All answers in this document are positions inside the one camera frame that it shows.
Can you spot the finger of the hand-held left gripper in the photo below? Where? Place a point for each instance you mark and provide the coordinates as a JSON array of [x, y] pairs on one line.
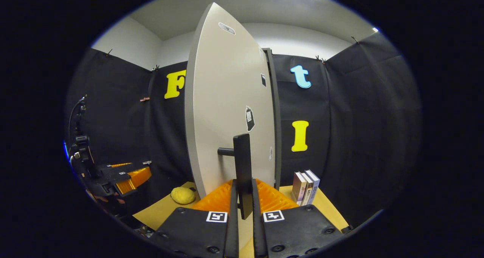
[[113, 169], [117, 178]]

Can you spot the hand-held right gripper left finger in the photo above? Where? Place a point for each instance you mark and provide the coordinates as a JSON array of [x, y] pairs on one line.
[[231, 235]]

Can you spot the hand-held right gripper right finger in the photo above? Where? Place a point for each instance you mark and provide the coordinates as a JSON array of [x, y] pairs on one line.
[[258, 235]]

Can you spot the beige cabinet door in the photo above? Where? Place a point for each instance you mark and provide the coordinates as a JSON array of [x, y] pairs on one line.
[[223, 99]]

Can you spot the dark grey cabinet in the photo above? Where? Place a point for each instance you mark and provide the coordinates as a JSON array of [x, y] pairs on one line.
[[278, 137]]

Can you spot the yellow lumpy round object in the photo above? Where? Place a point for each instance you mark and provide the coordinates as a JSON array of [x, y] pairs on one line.
[[183, 195]]

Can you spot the white spine book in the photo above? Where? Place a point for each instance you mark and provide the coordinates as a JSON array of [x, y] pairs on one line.
[[307, 192]]

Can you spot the black clip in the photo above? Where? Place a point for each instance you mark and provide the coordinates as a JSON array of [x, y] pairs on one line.
[[320, 58], [109, 53], [354, 39], [155, 67]]

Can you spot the black backdrop cloth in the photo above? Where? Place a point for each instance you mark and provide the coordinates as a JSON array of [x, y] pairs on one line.
[[359, 118]]

